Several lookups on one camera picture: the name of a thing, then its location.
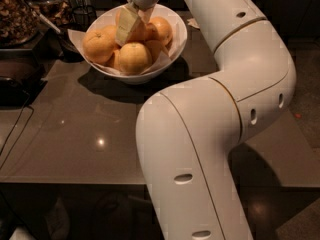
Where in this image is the low hidden orange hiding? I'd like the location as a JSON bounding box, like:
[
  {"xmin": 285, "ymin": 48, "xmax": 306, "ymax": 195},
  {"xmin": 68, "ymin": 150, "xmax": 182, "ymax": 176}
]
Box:
[{"xmin": 107, "ymin": 49, "xmax": 120, "ymax": 70}]

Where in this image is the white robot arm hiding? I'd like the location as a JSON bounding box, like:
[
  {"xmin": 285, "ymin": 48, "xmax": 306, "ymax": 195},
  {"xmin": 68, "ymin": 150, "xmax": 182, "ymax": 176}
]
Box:
[{"xmin": 136, "ymin": 0, "xmax": 296, "ymax": 240}]

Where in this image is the large glass nut jar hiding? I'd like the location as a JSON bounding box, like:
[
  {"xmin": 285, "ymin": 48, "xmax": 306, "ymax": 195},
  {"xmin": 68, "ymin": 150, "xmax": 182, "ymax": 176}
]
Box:
[{"xmin": 0, "ymin": 0, "xmax": 39, "ymax": 48}]

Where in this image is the black wire holder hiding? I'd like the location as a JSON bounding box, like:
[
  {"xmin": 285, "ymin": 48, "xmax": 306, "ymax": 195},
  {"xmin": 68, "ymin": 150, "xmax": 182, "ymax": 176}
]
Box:
[{"xmin": 72, "ymin": 5, "xmax": 97, "ymax": 31}]

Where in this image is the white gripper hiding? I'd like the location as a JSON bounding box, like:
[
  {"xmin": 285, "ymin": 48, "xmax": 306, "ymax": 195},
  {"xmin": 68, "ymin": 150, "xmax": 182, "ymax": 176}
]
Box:
[{"xmin": 115, "ymin": 0, "xmax": 159, "ymax": 46}]

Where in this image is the black power cable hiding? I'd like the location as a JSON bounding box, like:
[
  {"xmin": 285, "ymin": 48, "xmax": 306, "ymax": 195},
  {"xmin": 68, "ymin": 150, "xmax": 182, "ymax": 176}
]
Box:
[{"xmin": 0, "ymin": 76, "xmax": 36, "ymax": 171}]

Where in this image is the front centre pale orange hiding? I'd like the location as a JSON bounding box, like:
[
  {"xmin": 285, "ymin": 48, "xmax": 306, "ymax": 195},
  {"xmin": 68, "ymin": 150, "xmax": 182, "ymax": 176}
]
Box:
[{"xmin": 119, "ymin": 42, "xmax": 152, "ymax": 75}]

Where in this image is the white ceramic bowl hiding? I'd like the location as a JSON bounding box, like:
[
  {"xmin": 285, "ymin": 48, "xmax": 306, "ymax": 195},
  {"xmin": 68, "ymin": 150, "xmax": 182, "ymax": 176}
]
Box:
[{"xmin": 85, "ymin": 4, "xmax": 187, "ymax": 85}]

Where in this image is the crumpled paper napkin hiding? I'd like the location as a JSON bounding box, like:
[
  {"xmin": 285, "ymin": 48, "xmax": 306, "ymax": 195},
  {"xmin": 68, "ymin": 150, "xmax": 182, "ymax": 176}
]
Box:
[{"xmin": 187, "ymin": 18, "xmax": 200, "ymax": 29}]

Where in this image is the black appliance on counter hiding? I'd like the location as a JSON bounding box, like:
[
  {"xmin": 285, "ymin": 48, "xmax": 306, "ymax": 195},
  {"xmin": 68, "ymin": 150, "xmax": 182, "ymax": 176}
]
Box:
[{"xmin": 0, "ymin": 49, "xmax": 45, "ymax": 107}]

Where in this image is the white shoe under table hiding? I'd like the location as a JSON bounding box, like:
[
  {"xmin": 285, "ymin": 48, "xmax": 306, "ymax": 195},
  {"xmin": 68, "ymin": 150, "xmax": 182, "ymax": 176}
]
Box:
[{"xmin": 45, "ymin": 198, "xmax": 70, "ymax": 240}]

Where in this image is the dark scoop with handle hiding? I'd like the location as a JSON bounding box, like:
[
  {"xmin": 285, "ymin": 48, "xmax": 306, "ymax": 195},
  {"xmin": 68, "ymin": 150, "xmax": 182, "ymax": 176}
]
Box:
[{"xmin": 22, "ymin": 0, "xmax": 84, "ymax": 63}]

